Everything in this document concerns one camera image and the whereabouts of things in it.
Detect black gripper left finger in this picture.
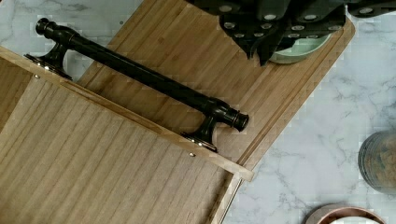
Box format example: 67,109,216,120
219,14,275,59

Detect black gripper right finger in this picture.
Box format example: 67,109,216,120
257,4,346,65

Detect light green ceramic cup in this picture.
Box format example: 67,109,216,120
270,35,331,64

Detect bamboo cutting board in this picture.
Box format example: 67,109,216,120
79,0,355,170

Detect grey-brown cylindrical jar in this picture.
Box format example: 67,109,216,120
358,132,396,194

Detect copper rimmed bowl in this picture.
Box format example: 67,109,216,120
303,204,386,224

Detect open wooden drawer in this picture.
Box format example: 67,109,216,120
1,49,253,224

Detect black metal drawer handle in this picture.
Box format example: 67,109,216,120
26,18,249,152

